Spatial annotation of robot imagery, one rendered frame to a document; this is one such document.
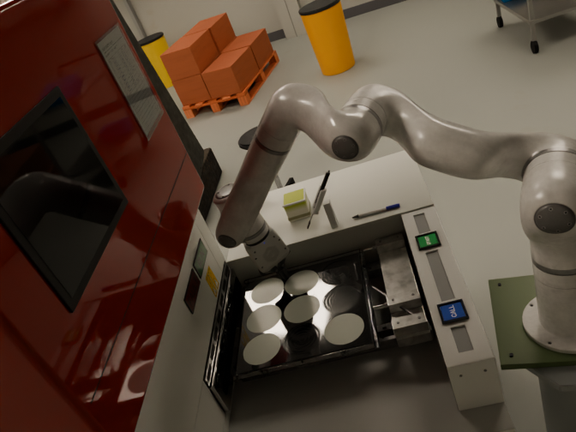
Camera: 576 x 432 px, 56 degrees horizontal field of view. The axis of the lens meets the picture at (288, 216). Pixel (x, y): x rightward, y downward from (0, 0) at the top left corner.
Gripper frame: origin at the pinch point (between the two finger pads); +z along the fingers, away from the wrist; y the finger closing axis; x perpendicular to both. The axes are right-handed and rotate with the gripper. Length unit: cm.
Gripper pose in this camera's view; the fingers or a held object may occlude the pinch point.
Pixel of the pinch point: (282, 272)
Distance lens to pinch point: 154.9
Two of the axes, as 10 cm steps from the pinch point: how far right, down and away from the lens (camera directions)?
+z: 4.5, 7.1, 5.4
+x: -4.6, -3.3, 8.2
